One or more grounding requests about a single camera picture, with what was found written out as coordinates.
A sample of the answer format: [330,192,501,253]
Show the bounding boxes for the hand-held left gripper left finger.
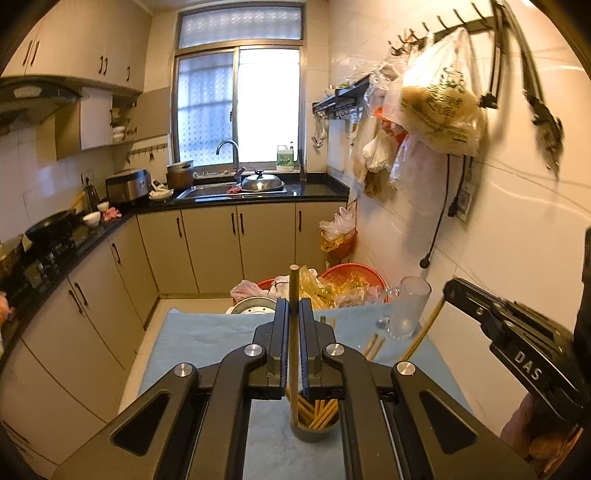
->
[50,298,291,480]

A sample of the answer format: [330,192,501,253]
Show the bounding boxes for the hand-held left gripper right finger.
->
[298,298,540,480]

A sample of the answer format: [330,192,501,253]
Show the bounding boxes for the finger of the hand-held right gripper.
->
[442,278,507,343]

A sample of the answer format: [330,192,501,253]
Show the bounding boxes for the bunch of chopsticks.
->
[285,388,340,431]

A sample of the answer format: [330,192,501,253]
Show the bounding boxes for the grey chopstick holder cup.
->
[290,413,340,443]

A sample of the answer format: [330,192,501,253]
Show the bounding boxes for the person's right hand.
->
[501,394,583,464]

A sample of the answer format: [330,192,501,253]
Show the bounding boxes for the clear glass mug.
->
[379,276,432,341]

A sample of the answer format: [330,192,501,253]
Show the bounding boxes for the pink plastic bag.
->
[230,278,278,303]

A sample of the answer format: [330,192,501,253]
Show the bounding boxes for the blue table cloth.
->
[117,307,474,480]

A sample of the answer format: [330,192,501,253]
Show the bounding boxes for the red plastic basket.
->
[318,263,389,308]

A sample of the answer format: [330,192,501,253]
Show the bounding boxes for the black power adapter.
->
[447,182,476,221]

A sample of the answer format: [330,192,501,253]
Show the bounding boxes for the orange plastic bag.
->
[320,205,358,259]

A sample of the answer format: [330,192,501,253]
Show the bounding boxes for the beige lower cabinets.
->
[0,200,349,462]

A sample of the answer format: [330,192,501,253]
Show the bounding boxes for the beige cabinets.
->
[0,0,151,93]
[0,200,349,462]

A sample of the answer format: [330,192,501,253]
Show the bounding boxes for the clear plastic bag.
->
[388,131,439,188]

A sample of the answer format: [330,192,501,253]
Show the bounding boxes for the black countertop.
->
[0,172,350,370]

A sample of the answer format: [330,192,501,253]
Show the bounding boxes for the steel pot lid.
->
[240,170,286,193]

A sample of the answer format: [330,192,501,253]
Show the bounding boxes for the steel sink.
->
[177,184,288,200]

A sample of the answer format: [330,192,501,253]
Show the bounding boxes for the white plastic bag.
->
[361,131,400,174]

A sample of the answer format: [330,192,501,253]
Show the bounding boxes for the green detergent bottle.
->
[276,142,297,172]

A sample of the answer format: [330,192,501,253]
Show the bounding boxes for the plastic bag with yellow contents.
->
[390,28,488,155]

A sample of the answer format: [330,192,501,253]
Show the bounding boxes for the steel faucet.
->
[216,140,242,183]

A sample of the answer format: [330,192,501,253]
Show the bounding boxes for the brown clay pot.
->
[166,160,195,191]

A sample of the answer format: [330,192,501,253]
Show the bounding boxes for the hanging metal utensil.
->
[311,117,329,149]

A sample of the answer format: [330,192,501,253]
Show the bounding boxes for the steel rice cooker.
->
[105,169,152,206]

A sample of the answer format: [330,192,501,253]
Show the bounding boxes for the black gas stove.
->
[0,231,88,296]

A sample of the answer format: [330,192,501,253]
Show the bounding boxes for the kitchen window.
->
[173,2,306,169]

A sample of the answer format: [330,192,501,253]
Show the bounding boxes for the black wok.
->
[23,210,81,245]

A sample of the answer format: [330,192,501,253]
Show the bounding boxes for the white box cabinet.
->
[81,88,114,151]

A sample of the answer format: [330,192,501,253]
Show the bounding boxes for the range hood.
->
[0,76,86,134]

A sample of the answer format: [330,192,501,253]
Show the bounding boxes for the beige upper cabinets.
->
[0,0,151,93]

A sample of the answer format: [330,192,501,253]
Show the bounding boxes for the black cable with plug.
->
[419,154,462,269]

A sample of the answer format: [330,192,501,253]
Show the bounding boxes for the black wall rack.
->
[311,75,374,121]

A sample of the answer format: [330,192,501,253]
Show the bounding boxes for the black hook rail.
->
[388,14,497,51]

